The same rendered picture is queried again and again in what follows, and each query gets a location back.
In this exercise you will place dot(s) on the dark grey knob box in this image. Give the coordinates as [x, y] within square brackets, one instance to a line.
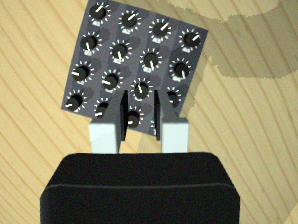
[145, 37]

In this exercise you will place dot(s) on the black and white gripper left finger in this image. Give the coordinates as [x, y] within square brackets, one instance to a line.
[107, 133]

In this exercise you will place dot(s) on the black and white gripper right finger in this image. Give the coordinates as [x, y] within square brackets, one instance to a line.
[171, 131]

